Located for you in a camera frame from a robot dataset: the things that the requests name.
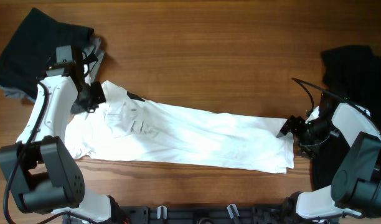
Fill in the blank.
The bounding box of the white t-shirt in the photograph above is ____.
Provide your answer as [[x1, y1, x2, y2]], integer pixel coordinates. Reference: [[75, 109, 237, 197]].
[[65, 81, 294, 174]]

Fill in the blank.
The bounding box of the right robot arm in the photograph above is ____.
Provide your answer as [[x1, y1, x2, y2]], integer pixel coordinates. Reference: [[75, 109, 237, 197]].
[[278, 93, 381, 223]]

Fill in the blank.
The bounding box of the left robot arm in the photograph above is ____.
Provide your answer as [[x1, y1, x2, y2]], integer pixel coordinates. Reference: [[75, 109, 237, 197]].
[[0, 45, 124, 223]]

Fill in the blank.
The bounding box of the black unfolded garment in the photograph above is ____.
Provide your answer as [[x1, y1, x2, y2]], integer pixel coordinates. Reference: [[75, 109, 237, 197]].
[[312, 45, 381, 190]]

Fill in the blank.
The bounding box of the black folded shirt on stack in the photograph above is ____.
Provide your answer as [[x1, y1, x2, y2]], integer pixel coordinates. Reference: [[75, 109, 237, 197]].
[[0, 8, 94, 99]]

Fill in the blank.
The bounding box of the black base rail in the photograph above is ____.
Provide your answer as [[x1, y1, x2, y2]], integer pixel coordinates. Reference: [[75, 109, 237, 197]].
[[62, 203, 303, 224]]

